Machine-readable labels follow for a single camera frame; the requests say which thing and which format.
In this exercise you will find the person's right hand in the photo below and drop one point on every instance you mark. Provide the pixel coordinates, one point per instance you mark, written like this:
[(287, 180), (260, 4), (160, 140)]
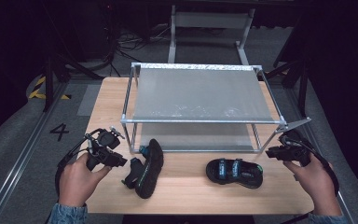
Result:
[(318, 180)]

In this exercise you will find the yellow black hazard tape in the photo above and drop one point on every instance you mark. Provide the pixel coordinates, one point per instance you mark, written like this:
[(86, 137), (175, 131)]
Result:
[(38, 93)]

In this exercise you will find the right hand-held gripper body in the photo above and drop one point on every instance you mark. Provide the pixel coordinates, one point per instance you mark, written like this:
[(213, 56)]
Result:
[(298, 149)]

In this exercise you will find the person's left hand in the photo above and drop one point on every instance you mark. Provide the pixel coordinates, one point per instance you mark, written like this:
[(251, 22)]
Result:
[(76, 183)]

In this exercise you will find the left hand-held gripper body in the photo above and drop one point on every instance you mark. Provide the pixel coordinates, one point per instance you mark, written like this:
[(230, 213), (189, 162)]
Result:
[(107, 140)]

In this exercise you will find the metal frame shoe rack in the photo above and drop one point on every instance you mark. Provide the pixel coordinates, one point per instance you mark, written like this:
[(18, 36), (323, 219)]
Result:
[(199, 93)]

